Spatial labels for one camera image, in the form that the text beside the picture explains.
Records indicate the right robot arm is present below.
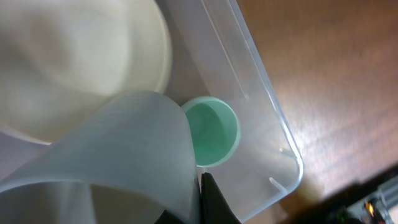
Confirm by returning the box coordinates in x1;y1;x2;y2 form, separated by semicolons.
287;165;397;224

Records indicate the clear plastic storage bin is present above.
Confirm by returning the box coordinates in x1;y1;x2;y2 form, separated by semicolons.
1;1;303;223

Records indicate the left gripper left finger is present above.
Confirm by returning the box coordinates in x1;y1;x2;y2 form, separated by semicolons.
155;210;179;224

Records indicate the cream bowl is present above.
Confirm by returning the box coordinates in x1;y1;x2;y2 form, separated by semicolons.
1;0;172;144

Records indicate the light grey cup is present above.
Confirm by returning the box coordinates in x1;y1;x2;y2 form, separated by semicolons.
1;91;200;223

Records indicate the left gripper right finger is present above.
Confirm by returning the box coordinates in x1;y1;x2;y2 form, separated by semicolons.
200;172;241;224

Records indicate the mint green cup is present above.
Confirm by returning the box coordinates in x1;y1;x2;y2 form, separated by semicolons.
181;96;241;167

